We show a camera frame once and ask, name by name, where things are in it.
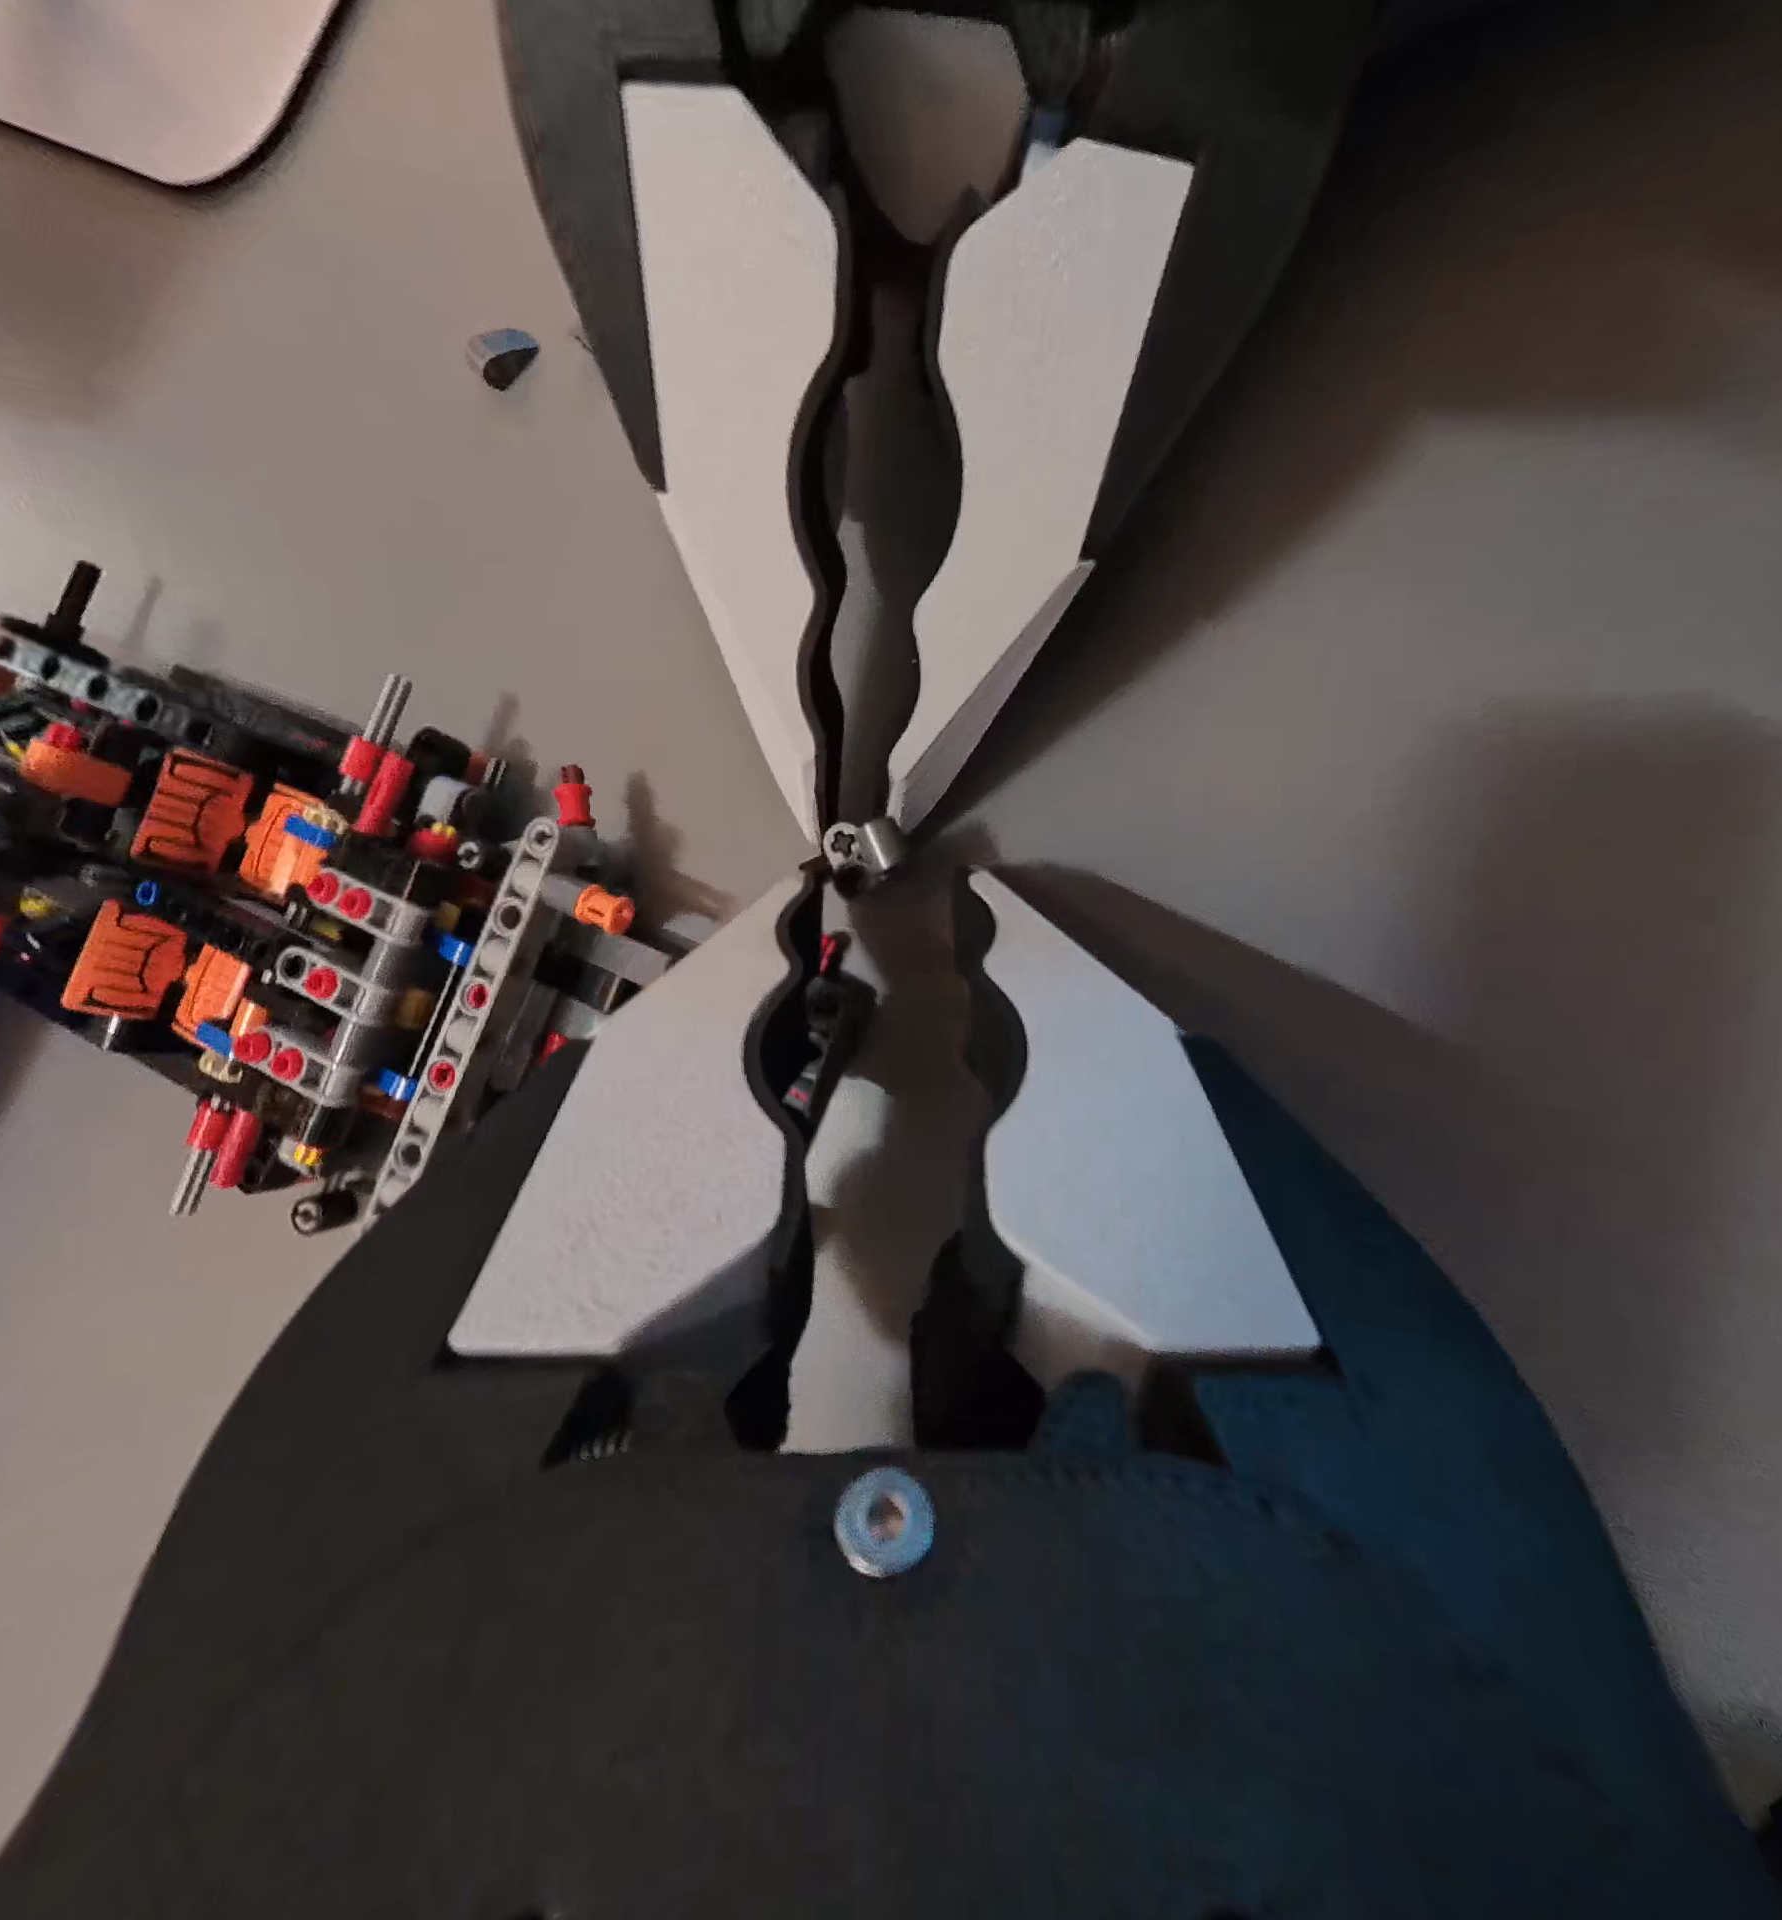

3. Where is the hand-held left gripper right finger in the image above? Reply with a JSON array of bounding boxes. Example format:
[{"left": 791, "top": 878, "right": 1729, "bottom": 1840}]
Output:
[{"left": 916, "top": 864, "right": 1328, "bottom": 1452}]

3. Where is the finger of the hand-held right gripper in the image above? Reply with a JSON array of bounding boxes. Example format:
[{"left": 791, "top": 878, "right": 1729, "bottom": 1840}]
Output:
[
  {"left": 614, "top": 78, "right": 880, "bottom": 864},
  {"left": 866, "top": 135, "right": 1195, "bottom": 838}
]

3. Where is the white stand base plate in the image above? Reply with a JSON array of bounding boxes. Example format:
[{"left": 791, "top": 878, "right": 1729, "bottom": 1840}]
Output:
[{"left": 0, "top": 0, "right": 344, "bottom": 187}]

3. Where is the lego car chassis model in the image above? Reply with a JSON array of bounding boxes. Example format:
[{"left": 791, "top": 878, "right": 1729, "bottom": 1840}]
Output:
[{"left": 0, "top": 560, "right": 873, "bottom": 1239}]

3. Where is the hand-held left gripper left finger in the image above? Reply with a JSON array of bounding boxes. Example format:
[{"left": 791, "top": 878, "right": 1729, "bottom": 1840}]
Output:
[{"left": 445, "top": 864, "right": 842, "bottom": 1452}]

